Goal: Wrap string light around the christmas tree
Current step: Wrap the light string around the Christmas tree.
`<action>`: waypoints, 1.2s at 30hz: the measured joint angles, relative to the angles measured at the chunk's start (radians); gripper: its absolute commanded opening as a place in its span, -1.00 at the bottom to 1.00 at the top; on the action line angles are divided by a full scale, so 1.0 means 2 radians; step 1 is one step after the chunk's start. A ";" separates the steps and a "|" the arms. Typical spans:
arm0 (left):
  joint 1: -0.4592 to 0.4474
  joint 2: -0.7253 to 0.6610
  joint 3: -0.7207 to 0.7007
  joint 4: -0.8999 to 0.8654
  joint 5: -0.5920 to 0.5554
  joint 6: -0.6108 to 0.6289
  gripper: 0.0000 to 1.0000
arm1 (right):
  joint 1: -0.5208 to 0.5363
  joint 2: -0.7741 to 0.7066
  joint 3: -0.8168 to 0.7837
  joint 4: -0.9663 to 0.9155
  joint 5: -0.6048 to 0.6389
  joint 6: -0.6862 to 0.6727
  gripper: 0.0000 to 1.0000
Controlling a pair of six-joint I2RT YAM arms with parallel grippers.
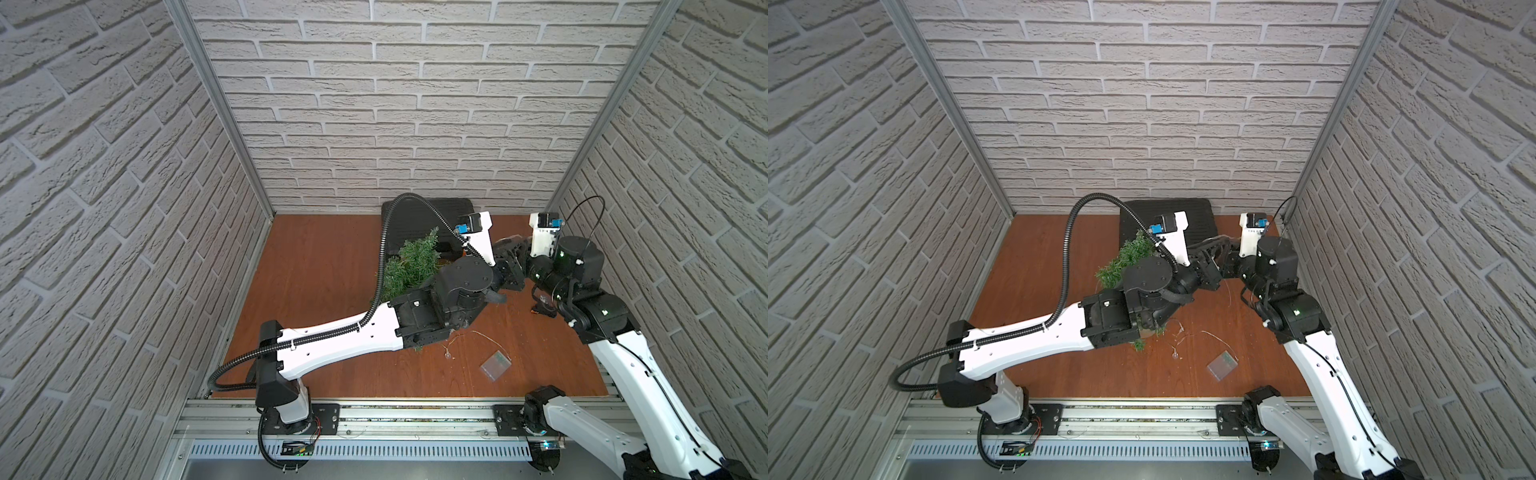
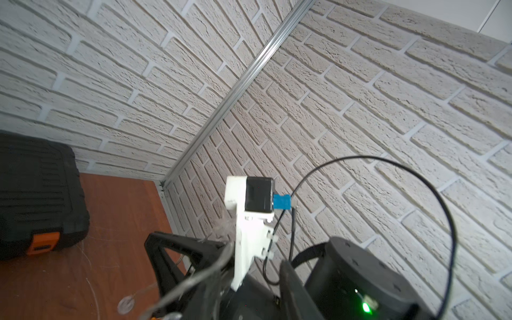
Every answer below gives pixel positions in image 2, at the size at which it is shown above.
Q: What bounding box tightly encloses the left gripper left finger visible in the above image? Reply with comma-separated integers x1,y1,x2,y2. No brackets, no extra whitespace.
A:
181,257,235,319

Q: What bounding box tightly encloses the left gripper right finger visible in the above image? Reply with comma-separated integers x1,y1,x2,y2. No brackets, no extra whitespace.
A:
279,261,324,319

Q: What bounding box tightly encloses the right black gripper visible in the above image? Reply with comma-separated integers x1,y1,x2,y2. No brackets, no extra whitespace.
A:
143,232,280,319

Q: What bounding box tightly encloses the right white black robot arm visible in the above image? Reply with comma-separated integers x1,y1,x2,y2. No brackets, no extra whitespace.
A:
149,237,434,319

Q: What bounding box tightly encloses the black plastic tool case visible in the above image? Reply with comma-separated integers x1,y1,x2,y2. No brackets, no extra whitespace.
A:
1,131,90,261

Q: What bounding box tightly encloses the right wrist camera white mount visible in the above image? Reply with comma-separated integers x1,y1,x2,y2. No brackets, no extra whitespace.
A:
224,176,292,291

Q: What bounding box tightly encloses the right thin black cable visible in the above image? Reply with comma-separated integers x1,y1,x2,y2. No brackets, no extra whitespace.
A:
261,155,457,320

